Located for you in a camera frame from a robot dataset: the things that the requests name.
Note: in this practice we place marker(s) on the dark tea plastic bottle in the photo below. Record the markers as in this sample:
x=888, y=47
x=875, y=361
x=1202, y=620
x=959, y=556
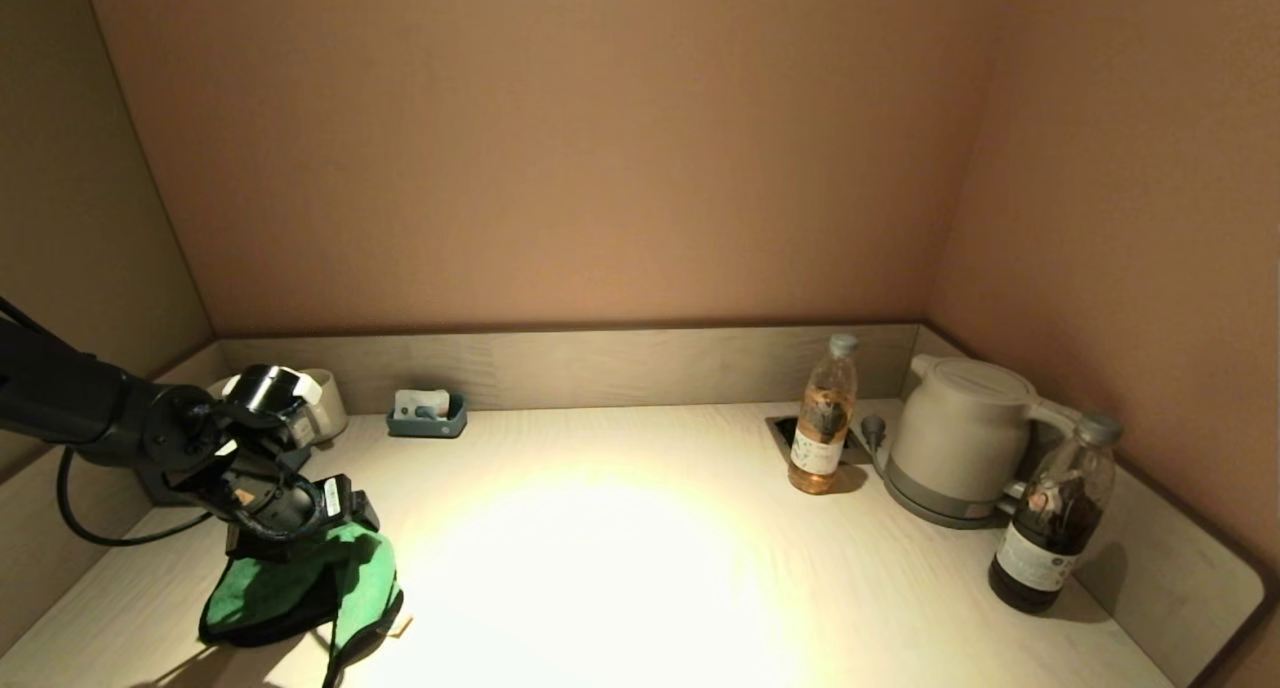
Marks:
x=1050, y=538

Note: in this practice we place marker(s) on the grey-blue tissue box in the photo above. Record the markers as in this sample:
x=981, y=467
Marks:
x=160, y=488

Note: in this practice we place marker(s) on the grey kettle base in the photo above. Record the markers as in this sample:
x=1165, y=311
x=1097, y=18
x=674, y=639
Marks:
x=940, y=513

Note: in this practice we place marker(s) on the green microfibre cloth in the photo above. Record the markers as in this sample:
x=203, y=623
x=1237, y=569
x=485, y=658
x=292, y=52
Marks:
x=365, y=578

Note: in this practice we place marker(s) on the light tea plastic bottle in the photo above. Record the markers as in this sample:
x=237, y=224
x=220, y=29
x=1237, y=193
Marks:
x=822, y=428

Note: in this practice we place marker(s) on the small blue sachet tray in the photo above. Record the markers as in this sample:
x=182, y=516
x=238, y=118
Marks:
x=428, y=424

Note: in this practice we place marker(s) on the black wrist camera white cap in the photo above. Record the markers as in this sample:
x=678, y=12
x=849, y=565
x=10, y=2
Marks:
x=265, y=393

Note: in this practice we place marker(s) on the black recessed table socket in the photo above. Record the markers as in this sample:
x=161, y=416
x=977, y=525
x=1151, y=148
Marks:
x=782, y=430

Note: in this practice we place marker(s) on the white electric kettle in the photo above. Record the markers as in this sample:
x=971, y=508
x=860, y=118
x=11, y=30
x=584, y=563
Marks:
x=960, y=428

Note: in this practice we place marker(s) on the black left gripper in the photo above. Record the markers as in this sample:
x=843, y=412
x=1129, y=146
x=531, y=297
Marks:
x=290, y=508

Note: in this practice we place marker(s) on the cream ceramic mug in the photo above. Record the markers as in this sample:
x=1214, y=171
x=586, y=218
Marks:
x=220, y=386
x=328, y=403

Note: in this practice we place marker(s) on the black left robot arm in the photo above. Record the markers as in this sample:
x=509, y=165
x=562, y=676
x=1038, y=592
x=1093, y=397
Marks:
x=90, y=408

